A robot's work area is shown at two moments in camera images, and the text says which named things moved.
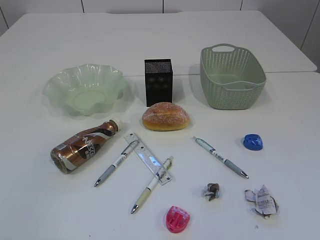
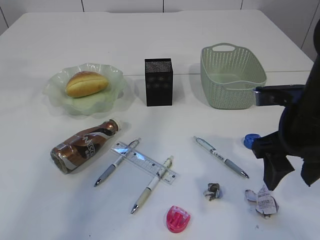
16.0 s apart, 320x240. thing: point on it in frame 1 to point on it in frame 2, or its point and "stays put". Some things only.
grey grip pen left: [121, 158] stays put
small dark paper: [212, 191] stays put
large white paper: [265, 204] stays put
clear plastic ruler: [157, 169] to [146, 163]
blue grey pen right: [218, 157] stays put
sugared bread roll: [165, 116] to [84, 83]
